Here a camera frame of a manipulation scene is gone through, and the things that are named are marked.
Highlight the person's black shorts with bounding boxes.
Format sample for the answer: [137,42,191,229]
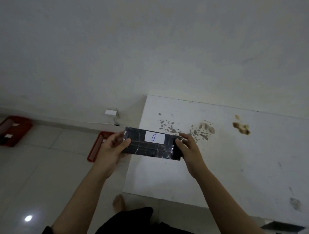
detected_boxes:
[95,207,195,234]

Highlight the black packet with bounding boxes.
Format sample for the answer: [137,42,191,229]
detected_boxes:
[121,127,185,161]

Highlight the black metal frame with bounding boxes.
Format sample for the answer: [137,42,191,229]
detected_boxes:
[260,220,306,233]

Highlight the person's right hand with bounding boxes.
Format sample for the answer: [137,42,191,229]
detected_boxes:
[175,134,209,179]

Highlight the red plastic tray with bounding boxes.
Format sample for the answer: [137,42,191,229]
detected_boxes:
[87,131,116,163]
[0,116,33,147]

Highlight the person's left hand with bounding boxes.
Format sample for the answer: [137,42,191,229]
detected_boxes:
[93,132,132,179]

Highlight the person's bare foot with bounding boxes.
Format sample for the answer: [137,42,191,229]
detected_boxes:
[112,194,126,213]

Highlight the person's left forearm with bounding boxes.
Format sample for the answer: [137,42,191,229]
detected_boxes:
[51,166,114,234]

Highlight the person's right forearm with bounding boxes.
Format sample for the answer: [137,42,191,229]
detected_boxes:
[193,169,267,234]

